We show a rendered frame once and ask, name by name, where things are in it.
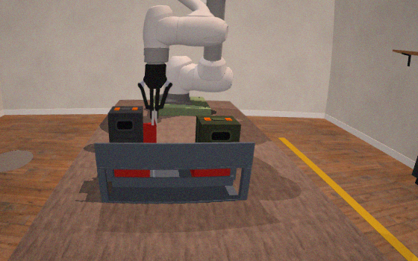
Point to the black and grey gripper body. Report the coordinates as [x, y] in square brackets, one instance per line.
[159, 69]

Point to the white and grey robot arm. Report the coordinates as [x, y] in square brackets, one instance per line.
[205, 26]

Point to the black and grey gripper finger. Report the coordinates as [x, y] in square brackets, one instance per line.
[151, 107]
[165, 93]

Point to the red bin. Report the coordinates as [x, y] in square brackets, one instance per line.
[150, 132]
[209, 172]
[131, 173]

